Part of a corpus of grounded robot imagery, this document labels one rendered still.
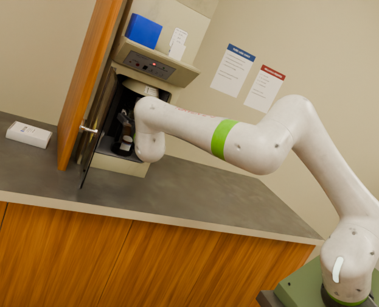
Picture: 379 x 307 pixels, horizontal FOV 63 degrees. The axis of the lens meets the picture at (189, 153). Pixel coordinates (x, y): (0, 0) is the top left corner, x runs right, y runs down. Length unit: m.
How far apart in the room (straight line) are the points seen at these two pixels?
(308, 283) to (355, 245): 0.29
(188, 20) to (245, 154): 0.74
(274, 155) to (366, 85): 2.04
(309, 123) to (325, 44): 1.50
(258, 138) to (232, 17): 1.24
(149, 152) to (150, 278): 0.68
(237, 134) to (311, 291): 0.62
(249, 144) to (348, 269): 0.42
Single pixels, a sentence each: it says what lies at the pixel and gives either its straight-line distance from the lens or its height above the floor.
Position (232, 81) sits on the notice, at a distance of 2.00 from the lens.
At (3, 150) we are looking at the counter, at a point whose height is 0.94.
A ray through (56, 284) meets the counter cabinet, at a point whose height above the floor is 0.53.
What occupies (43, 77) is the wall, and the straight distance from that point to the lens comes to 1.75.
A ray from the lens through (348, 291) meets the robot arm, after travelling 1.02.
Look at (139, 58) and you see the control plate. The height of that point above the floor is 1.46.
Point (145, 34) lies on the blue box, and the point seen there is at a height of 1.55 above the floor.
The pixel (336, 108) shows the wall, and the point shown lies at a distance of 2.62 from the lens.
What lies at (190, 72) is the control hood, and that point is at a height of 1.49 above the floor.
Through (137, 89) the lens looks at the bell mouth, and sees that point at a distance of 1.38.
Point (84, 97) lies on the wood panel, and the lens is 1.23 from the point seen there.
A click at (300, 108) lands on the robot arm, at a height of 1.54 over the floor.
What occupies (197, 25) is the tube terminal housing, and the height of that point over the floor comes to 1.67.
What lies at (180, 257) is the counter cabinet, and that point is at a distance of 1.52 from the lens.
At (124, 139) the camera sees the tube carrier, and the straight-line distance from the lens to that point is 1.42.
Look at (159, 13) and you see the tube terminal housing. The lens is 1.33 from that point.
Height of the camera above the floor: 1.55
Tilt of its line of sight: 16 degrees down
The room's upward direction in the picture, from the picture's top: 25 degrees clockwise
